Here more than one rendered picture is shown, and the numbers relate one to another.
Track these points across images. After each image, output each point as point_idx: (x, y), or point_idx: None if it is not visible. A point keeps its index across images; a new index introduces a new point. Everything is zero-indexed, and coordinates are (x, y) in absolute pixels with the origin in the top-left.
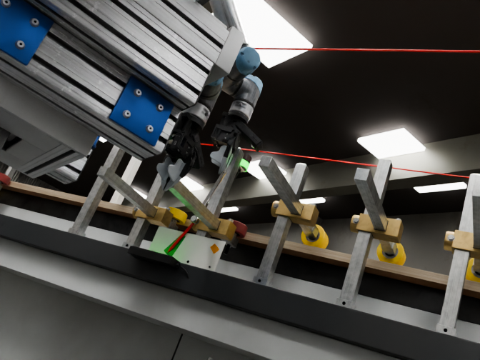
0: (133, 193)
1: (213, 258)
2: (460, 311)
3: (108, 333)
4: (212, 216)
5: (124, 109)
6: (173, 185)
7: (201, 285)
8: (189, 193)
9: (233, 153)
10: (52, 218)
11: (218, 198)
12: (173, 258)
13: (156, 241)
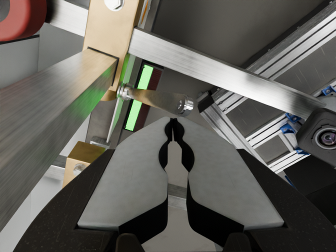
0: (169, 190)
1: (148, 5)
2: None
3: None
4: (174, 43)
5: None
6: (321, 96)
7: (159, 7)
8: (279, 84)
9: (113, 234)
10: None
11: (101, 78)
12: (161, 67)
13: (115, 122)
